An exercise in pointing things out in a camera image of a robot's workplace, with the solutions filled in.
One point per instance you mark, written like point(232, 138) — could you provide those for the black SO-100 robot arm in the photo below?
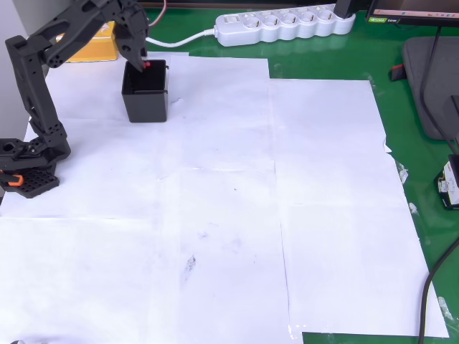
point(36, 89)

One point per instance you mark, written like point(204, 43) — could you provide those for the white taped paper cover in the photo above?
point(222, 179)

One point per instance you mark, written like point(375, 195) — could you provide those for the red plastic pawn piece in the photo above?
point(146, 65)

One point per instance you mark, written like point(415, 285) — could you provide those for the orange clamp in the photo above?
point(16, 179)

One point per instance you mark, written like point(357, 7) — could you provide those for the yellow cardboard box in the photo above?
point(97, 50)

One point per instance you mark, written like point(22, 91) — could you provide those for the black power plug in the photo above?
point(345, 9)

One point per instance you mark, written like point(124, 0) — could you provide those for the black computer monitor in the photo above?
point(412, 10)

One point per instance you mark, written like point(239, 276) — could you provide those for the black square cup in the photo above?
point(147, 107)

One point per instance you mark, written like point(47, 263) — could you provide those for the black red small tag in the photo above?
point(397, 72)

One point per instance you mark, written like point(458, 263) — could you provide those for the grey laptop sleeve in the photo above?
point(412, 89)

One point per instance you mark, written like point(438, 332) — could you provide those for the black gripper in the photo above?
point(130, 46)

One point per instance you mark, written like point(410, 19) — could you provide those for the small white black device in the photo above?
point(450, 182)

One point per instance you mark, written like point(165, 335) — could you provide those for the white power strip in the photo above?
point(287, 27)

